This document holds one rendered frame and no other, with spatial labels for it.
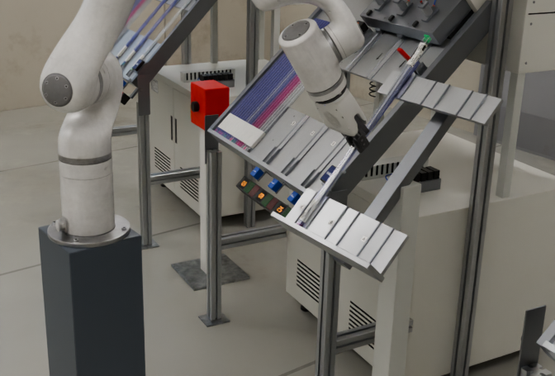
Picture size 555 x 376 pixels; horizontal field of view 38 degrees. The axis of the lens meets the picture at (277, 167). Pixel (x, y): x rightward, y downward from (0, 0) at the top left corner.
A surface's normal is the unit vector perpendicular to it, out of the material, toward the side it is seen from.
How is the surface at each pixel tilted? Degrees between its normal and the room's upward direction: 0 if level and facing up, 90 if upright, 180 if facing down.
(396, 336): 90
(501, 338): 90
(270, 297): 0
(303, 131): 44
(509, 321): 90
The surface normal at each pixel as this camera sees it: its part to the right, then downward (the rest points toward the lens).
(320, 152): -0.58, -0.59
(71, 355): -0.79, 0.18
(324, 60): 0.36, 0.46
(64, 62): -0.14, -0.18
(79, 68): 0.14, -0.04
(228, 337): 0.03, -0.95
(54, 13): 0.61, 0.27
